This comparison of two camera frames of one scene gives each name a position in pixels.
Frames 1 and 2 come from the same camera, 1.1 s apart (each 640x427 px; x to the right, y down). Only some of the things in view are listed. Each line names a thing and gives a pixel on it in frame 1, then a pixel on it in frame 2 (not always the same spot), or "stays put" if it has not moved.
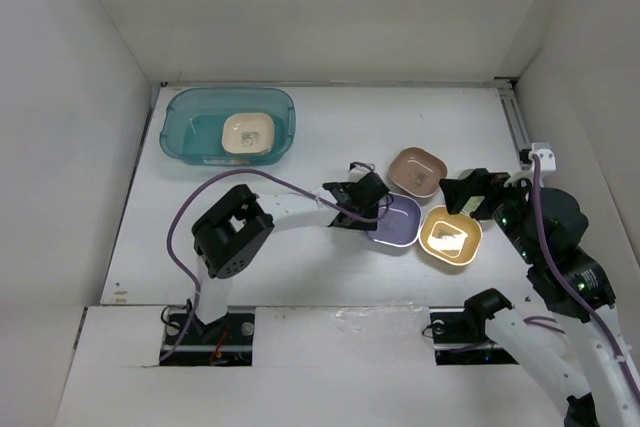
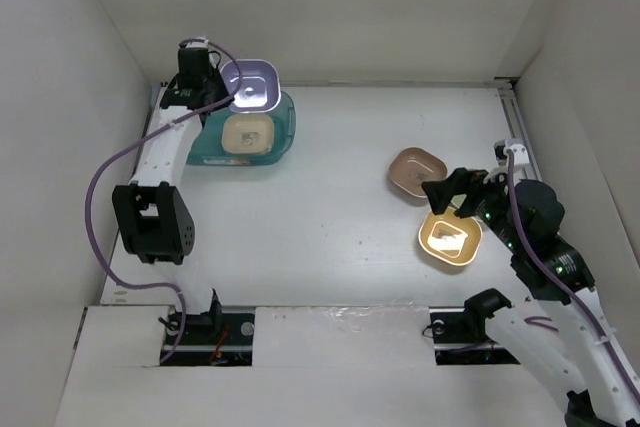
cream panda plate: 247,133 stays put
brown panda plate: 417,171 stays put
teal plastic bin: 192,125 stays put
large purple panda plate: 398,220 to 260,85
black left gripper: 367,225 to 217,76
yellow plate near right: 454,239 stays put
